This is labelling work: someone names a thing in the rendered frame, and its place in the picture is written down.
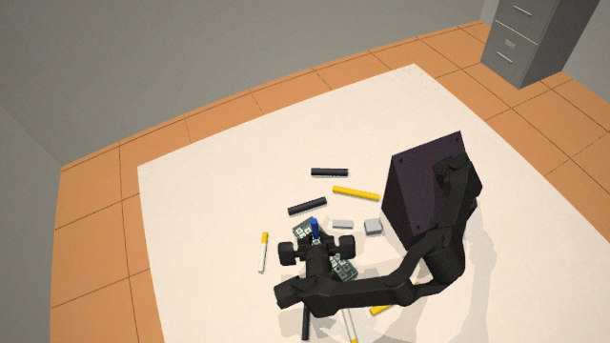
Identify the blue stylus with silver tip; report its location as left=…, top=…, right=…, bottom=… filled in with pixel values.
left=311, top=218, right=319, bottom=241

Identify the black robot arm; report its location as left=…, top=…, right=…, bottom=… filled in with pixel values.
left=273, top=152, right=482, bottom=318

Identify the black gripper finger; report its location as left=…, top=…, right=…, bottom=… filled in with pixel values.
left=319, top=231, right=335, bottom=244
left=297, top=232, right=313, bottom=246

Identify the black cylinder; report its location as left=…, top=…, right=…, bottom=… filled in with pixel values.
left=287, top=196, right=327, bottom=216
left=311, top=168, right=348, bottom=176

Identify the black and blue marker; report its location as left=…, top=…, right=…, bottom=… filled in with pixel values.
left=301, top=305, right=310, bottom=341

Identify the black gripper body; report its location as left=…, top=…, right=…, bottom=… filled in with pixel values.
left=277, top=234, right=356, bottom=268

